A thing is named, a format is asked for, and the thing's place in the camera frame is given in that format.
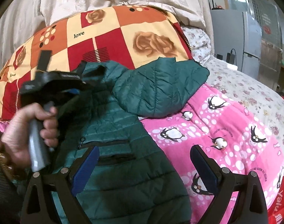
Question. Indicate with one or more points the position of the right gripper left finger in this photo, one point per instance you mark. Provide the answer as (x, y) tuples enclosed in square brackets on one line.
[(39, 206)]

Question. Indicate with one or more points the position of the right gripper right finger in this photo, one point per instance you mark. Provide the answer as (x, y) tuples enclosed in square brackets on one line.
[(250, 206)]

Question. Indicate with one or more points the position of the dark green puffer jacket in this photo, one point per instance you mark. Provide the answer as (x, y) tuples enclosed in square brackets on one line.
[(133, 182)]

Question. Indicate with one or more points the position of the person's left hand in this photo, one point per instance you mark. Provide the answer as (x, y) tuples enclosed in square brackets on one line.
[(15, 137)]

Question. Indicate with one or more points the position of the red plastic bag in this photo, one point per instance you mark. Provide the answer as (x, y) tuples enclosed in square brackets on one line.
[(276, 211)]

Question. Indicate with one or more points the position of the pink penguin blanket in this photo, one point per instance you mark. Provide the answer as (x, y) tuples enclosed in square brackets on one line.
[(225, 131)]

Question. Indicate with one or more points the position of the beige patterned curtain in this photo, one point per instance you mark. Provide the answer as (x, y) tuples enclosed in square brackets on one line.
[(21, 19)]

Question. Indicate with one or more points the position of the red orange rose quilt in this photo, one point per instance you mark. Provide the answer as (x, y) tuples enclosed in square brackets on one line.
[(131, 35)]

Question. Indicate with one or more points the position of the floral white bed sheet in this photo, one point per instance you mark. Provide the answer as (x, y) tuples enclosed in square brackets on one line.
[(262, 101)]

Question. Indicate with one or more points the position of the black power adapter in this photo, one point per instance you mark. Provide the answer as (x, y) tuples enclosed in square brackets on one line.
[(231, 57)]

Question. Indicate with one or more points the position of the grey refrigerator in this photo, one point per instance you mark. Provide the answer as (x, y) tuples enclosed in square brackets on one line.
[(238, 30)]

